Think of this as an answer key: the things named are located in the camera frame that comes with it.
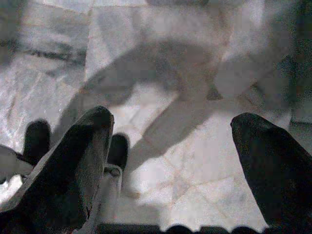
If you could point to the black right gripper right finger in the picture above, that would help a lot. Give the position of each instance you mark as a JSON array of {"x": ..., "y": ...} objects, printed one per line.
[{"x": 280, "y": 175}]

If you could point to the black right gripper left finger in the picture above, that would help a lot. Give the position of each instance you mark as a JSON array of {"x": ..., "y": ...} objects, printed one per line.
[{"x": 61, "y": 175}]

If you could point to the robot right leg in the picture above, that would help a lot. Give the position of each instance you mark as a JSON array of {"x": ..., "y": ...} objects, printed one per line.
[{"x": 118, "y": 151}]

